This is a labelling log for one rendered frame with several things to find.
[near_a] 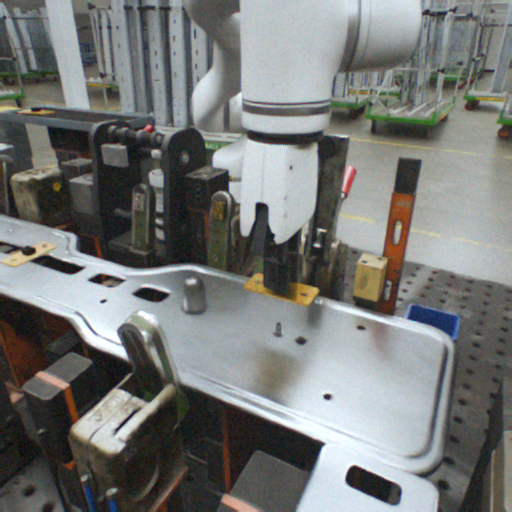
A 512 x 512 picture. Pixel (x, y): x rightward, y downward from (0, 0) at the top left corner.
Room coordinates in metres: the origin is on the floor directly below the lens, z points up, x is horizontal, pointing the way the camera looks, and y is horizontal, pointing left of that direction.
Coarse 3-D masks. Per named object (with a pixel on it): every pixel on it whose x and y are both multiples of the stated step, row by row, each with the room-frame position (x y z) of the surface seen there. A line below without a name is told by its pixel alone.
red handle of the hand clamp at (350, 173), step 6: (348, 168) 0.65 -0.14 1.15; (354, 168) 0.65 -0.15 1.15; (348, 174) 0.64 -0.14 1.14; (354, 174) 0.64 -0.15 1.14; (348, 180) 0.63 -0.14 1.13; (348, 186) 0.62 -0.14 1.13; (342, 192) 0.61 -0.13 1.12; (348, 192) 0.62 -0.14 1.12; (342, 198) 0.60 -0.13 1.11; (342, 204) 0.60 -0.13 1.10; (318, 234) 0.56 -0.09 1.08; (324, 234) 0.55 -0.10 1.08; (318, 240) 0.55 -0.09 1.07; (324, 240) 0.55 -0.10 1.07; (318, 246) 0.54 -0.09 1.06; (324, 246) 0.54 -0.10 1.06
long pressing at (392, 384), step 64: (0, 256) 0.63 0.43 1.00; (64, 256) 0.63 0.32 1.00; (64, 320) 0.47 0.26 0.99; (192, 320) 0.45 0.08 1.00; (256, 320) 0.45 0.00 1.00; (320, 320) 0.45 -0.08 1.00; (384, 320) 0.45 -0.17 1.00; (192, 384) 0.34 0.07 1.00; (256, 384) 0.34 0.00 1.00; (320, 384) 0.34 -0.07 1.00; (384, 384) 0.34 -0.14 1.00; (448, 384) 0.34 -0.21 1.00; (384, 448) 0.26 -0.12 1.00
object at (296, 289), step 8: (256, 280) 0.44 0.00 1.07; (248, 288) 0.42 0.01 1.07; (256, 288) 0.42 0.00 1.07; (264, 288) 0.42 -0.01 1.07; (296, 288) 0.42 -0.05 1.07; (304, 288) 0.42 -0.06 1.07; (312, 288) 0.42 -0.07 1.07; (272, 296) 0.41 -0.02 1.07; (280, 296) 0.40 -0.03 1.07; (288, 296) 0.40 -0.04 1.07; (296, 296) 0.40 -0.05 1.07; (312, 296) 0.40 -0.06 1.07; (304, 304) 0.39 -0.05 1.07
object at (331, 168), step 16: (320, 144) 0.54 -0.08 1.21; (336, 144) 0.53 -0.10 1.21; (320, 160) 0.56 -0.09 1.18; (336, 160) 0.56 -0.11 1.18; (320, 176) 0.56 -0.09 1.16; (336, 176) 0.55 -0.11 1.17; (320, 192) 0.56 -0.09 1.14; (336, 192) 0.54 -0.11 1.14; (320, 208) 0.56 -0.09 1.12; (336, 208) 0.54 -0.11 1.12; (320, 224) 0.55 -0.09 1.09; (336, 224) 0.55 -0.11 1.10
